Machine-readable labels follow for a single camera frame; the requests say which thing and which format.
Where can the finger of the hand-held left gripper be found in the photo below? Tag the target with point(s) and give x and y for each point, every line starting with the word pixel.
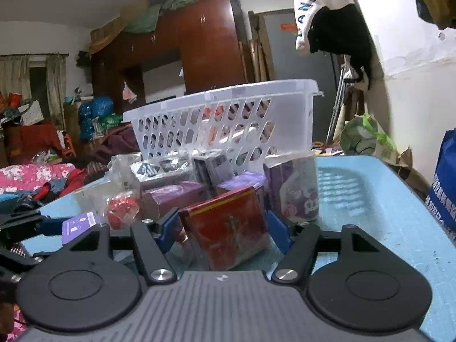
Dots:
pixel 51 223
pixel 17 253

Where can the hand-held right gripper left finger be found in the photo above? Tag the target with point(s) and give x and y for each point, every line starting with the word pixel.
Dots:
pixel 171 228

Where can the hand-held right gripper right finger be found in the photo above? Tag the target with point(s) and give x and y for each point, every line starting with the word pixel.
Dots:
pixel 279 232

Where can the small purple card packet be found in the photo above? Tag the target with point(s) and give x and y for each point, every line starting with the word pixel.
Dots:
pixel 80 226

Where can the pink packet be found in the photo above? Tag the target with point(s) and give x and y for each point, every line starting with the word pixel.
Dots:
pixel 167 199

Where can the red box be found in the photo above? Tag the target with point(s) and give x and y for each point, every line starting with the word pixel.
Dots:
pixel 228 228

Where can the clear bag with red item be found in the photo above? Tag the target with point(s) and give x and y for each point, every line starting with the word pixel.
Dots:
pixel 121 208

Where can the black white patterned box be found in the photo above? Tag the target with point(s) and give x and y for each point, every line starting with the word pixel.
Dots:
pixel 153 171

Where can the purple box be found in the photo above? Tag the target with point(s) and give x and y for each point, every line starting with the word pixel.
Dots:
pixel 238 185

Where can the dark grey box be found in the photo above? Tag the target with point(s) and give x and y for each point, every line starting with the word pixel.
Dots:
pixel 212 171

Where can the white plastic basket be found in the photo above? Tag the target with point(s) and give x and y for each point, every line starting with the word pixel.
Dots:
pixel 228 114

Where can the pink floral blanket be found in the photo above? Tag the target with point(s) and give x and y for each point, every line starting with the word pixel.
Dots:
pixel 28 176

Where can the dark maroon clothing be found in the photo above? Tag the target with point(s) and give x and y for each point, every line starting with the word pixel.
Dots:
pixel 117 142

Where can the blue patterned bag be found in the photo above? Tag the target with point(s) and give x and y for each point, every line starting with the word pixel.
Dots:
pixel 94 114

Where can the green plastic bag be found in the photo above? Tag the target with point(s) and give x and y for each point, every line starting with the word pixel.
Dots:
pixel 367 139

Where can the metal crutches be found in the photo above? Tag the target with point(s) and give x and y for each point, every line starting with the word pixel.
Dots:
pixel 336 107

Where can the patterned curtain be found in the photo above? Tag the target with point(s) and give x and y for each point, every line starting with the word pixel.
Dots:
pixel 55 85

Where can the white red plastic bag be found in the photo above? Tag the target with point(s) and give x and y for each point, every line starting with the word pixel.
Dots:
pixel 129 92

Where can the brown cardboard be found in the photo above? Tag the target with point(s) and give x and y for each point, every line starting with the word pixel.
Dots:
pixel 409 171

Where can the grey door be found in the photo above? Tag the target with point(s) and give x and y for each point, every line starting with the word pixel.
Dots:
pixel 285 60

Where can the brown wooden wardrobe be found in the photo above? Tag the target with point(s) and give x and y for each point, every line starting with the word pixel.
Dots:
pixel 210 42

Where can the green cloth bundle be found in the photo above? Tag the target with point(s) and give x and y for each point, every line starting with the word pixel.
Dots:
pixel 142 19

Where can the white and black jacket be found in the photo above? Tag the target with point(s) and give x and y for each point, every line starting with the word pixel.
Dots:
pixel 331 25

